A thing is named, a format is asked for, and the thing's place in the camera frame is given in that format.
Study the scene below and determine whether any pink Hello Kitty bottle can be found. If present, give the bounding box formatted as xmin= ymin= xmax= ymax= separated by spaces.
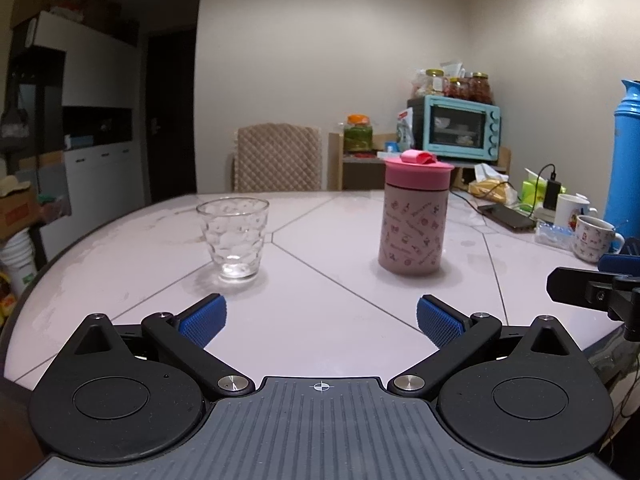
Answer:
xmin=377 ymin=148 xmax=456 ymax=276

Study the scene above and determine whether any pink bottle cap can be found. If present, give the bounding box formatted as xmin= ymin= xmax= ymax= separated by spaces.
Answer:
xmin=385 ymin=150 xmax=454 ymax=191

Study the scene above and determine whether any white printed mug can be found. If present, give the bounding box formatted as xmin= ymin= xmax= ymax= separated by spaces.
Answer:
xmin=572 ymin=214 xmax=625 ymax=263

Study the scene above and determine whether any blue thermos flask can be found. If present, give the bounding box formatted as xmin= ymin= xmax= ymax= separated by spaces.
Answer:
xmin=604 ymin=79 xmax=640 ymax=238

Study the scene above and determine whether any clear plastic swab box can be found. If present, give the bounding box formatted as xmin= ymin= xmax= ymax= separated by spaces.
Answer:
xmin=534 ymin=222 xmax=574 ymax=250

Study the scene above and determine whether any green tissue pack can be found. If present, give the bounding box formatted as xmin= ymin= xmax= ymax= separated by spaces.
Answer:
xmin=520 ymin=164 xmax=566 ymax=214

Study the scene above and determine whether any clear drinking glass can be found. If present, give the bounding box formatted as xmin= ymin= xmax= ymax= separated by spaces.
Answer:
xmin=196 ymin=196 xmax=270 ymax=282

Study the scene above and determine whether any black smartphone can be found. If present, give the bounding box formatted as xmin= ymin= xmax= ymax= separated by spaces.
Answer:
xmin=477 ymin=204 xmax=536 ymax=233

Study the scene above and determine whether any yellow snack bag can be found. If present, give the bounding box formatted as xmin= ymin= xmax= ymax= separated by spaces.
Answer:
xmin=468 ymin=164 xmax=518 ymax=206

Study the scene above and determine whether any white cabinet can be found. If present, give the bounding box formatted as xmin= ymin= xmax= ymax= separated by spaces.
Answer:
xmin=1 ymin=11 xmax=144 ymax=259

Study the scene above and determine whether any wooden shelf unit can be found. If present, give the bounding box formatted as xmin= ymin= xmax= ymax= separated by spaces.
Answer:
xmin=326 ymin=132 xmax=480 ymax=191

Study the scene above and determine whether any quilted beige chair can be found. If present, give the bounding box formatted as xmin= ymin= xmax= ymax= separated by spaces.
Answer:
xmin=233 ymin=122 xmax=322 ymax=193

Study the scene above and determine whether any cardboard box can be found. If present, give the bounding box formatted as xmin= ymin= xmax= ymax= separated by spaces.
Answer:
xmin=0 ymin=188 xmax=40 ymax=242

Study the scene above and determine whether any teal toaster oven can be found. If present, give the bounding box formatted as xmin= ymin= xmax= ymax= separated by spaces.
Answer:
xmin=407 ymin=94 xmax=502 ymax=162

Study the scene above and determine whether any green white snack packet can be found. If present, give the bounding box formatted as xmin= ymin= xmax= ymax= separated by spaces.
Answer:
xmin=396 ymin=108 xmax=414 ymax=152

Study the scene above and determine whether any green pickle jar orange lid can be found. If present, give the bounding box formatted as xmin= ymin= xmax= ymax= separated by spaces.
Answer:
xmin=343 ymin=114 xmax=373 ymax=154

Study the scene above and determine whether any red chili jar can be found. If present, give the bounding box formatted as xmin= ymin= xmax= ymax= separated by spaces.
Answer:
xmin=469 ymin=72 xmax=494 ymax=104
xmin=444 ymin=77 xmax=462 ymax=99

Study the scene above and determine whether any pale contents jar gold lid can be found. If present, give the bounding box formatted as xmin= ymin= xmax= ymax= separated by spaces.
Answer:
xmin=423 ymin=68 xmax=445 ymax=96

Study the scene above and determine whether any black charger with cable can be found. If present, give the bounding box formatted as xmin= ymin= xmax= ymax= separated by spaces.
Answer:
xmin=449 ymin=162 xmax=564 ymax=213

